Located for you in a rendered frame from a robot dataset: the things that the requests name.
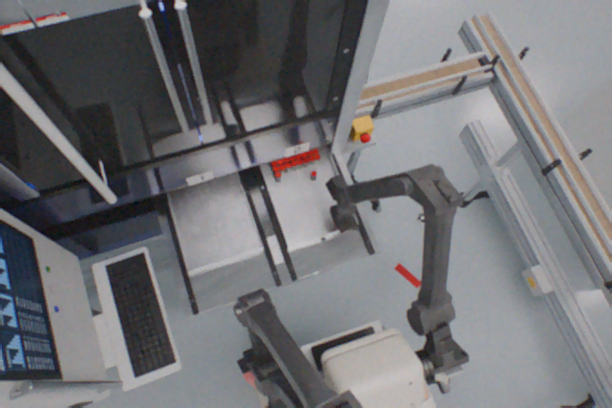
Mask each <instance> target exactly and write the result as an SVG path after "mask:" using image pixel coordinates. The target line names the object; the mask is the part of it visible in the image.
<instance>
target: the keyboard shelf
mask: <svg viewBox="0 0 612 408"><path fill-rule="evenodd" d="M141 252H144V253H145V256H146V259H147V263H148V269H149V272H150V276H151V279H153V281H154V285H155V288H156V292H157V295H158V300H159V305H160V308H161V311H162V314H163V317H164V321H165V323H166V327H167V330H168V336H169V339H170V342H171V347H172V350H173V353H174V356H175V359H176V360H177V363H173V364H171V365H169V366H167V367H164V368H162V369H159V370H156V371H154V372H151V373H148V374H146V375H143V376H141V377H138V378H135V377H134V373H133V370H132V366H131V362H130V359H129V358H128V352H127V348H126V344H125V341H124V337H123V334H122V331H121V327H120V323H119V319H118V316H117V308H116V305H115V302H114V298H113V294H112V290H111V287H110V283H109V279H108V276H107V269H106V265H108V264H110V263H112V262H115V261H118V260H123V259H125V258H128V257H131V256H134V255H136V254H139V253H141ZM91 268H92V271H93V275H94V280H95V284H96V285H97V290H98V294H99V298H100V301H101V305H102V309H103V312H104V313H101V314H98V315H97V316H94V317H93V319H94V324H95V327H96V332H97V338H98V342H99V346H100V350H101V353H102V358H103V362H104V365H105V370H107V369H109V368H112V367H115V366H117V373H118V377H119V380H122V381H123V382H124V386H123V387H122V388H123V390H124V391H128V390H131V389H133V388H136V387H138V386H140V385H142V384H145V383H149V382H151V381H154V380H156V379H158V378H160V377H163V376H165V375H168V374H170V373H173V372H177V371H179V370H181V369H182V362H181V359H180V356H179V353H178V350H177V347H176V344H175V340H174V337H173V333H172V330H171V327H170V324H169V321H168V315H167V312H166V309H165V306H164V301H163V299H162V295H161V292H160V288H159V286H158V280H157V277H156V273H155V271H154V269H153V266H152V263H151V260H150V257H149V254H148V249H147V248H145V247H143V248H140V249H137V250H132V251H130V252H127V253H124V254H121V255H118V256H116V257H114V258H111V259H108V260H103V261H100V262H97V263H94V264H93V265H92V266H91Z"/></svg>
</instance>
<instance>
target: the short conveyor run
mask: <svg viewBox="0 0 612 408"><path fill-rule="evenodd" d="M451 52H452V48H450V47H448V48H447V49H446V53H444V55H443V58H442V60H441V62H440V63H439V64H436V65H432V66H427V67H423V68H420V69H416V70H413V71H409V72H405V73H401V74H399V75H395V76H389V77H386V78H383V79H379V80H375V81H372V82H367V78H368V75H367V77H366V80H365V84H364V87H363V90H362V95H361V98H360V101H359V104H358V107H357V111H356V114H358V113H361V112H364V111H367V112H368V114H369V117H370V119H371V121H374V120H378V119H381V118H385V117H389V116H393V115H396V114H400V113H403V112H407V111H410V110H413V109H416V108H419V107H425V106H429V105H431V104H434V103H438V102H441V101H445V100H448V99H451V98H455V97H457V96H459V97H460V96H461V95H464V94H467V93H470V92H473V91H476V90H479V89H483V88H485V87H486V86H487V85H488V83H489V82H490V81H491V79H492V78H493V74H492V72H490V70H489V69H491V68H492V65H488V66H487V65H486V63H485V62H484V60H483V58H482V56H484V55H485V52H483V53H476V54H472V55H470V56H464V57H460V58H456V59H453V60H450V59H449V58H448V57H449V56H450V53H451Z"/></svg>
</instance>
